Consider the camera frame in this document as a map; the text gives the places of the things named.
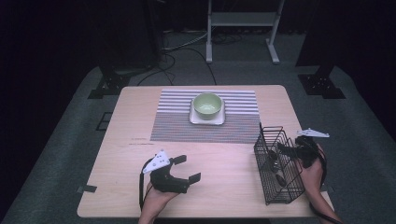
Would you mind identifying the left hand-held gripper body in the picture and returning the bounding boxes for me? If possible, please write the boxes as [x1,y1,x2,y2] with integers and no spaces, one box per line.
[142,148,191,194]

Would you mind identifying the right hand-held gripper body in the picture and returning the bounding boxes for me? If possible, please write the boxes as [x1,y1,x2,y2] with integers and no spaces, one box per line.
[294,127,331,169]

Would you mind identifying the dark spoon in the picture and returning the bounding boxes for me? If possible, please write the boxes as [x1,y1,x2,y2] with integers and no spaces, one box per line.
[275,173,288,189]
[267,148,280,173]

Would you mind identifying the black wire basket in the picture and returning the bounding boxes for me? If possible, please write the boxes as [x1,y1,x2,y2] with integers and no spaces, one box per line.
[253,122,306,206]

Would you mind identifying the person's left hand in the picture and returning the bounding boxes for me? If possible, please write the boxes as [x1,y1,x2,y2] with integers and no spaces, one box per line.
[143,181,180,218]

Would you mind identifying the person's right hand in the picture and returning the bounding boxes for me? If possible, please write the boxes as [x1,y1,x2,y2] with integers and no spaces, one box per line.
[297,143,327,201]

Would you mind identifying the striped placemat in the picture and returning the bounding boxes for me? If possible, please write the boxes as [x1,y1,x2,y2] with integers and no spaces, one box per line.
[149,89,262,145]

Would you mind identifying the white square plate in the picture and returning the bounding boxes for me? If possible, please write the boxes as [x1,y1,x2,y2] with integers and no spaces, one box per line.
[189,99,226,127]

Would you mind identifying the green bowl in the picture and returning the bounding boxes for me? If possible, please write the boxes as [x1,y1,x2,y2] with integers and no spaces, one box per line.
[192,91,223,121]

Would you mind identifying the black stand with base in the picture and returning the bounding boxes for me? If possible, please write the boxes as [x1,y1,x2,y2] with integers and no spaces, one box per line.
[294,0,347,100]
[87,0,163,100]

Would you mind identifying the grey tape strip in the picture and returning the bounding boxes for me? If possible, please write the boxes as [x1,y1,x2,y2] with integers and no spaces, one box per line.
[76,184,98,194]

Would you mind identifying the white metal stand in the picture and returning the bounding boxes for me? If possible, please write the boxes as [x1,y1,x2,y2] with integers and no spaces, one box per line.
[205,0,286,65]

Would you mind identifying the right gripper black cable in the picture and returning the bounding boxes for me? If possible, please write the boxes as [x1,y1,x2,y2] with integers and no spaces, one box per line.
[307,144,345,224]

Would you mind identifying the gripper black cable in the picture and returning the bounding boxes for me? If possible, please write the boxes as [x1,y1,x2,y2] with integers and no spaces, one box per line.
[138,158,154,213]
[307,144,345,224]

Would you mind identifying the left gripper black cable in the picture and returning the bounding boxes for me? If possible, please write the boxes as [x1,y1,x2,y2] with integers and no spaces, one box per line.
[138,158,154,213]

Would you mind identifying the black rectangular floor frame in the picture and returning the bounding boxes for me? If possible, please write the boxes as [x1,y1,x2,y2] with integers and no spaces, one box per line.
[95,111,114,132]

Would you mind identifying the black floor cables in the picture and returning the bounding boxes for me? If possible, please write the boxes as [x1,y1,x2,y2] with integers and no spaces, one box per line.
[136,29,244,87]

